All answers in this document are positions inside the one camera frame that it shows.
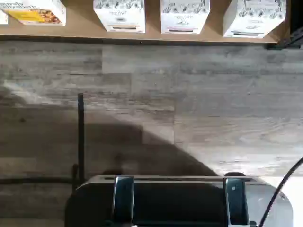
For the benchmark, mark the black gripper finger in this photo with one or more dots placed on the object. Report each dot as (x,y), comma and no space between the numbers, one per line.
(236,203)
(123,201)

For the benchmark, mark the white box green strip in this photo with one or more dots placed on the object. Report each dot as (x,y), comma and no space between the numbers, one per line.
(255,21)

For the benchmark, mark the wooden low shelf board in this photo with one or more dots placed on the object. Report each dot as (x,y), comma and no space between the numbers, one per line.
(78,30)

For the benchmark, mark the white box orange strip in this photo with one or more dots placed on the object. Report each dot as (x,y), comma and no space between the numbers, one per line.
(118,16)

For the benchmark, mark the white box pink strip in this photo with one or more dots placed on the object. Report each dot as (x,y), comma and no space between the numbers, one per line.
(184,16)

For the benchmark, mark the white snack box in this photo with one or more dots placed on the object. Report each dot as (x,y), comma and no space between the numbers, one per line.
(3,17)

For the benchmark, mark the black metal rod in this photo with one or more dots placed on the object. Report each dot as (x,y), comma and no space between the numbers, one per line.
(81,137)

